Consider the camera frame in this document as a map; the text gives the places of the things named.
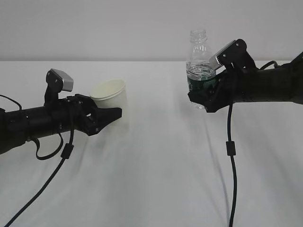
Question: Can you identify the white paper cup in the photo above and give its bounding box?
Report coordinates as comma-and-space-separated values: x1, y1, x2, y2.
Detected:
89, 79, 129, 132

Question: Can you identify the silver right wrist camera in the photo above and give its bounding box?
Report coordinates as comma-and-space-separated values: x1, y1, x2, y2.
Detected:
209, 39, 256, 70

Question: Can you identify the black right camera cable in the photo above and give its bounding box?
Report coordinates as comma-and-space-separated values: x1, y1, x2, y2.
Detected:
225, 68, 238, 227

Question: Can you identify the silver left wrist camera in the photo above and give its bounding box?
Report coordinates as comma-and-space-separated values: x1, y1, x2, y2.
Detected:
44, 69, 74, 106

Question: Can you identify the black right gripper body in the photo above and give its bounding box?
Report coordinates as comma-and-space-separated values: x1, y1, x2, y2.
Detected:
205, 70, 246, 113

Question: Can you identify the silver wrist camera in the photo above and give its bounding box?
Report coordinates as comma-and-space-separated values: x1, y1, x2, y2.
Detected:
44, 69, 74, 106
209, 39, 256, 70

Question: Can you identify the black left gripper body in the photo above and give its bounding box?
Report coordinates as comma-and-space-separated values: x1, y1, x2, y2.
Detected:
49, 95, 102, 136

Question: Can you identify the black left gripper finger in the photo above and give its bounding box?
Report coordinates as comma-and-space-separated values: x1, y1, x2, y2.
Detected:
75, 94, 97, 111
91, 107, 122, 129

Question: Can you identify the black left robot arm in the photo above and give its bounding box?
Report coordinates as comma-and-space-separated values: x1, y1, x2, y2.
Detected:
0, 94, 122, 154

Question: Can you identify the clear water bottle green label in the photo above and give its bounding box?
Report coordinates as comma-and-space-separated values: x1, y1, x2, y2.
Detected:
186, 29, 217, 111

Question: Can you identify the black left camera cable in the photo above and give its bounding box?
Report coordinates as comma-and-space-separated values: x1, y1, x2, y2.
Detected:
0, 94, 75, 227

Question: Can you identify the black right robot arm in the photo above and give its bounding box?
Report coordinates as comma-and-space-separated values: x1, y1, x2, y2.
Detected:
187, 54, 303, 113

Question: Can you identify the black camera cable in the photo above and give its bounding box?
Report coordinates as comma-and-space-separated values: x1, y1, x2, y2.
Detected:
0, 94, 75, 227
225, 68, 238, 227

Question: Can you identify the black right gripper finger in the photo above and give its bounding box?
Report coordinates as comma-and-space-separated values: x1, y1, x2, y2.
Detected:
187, 91, 212, 104

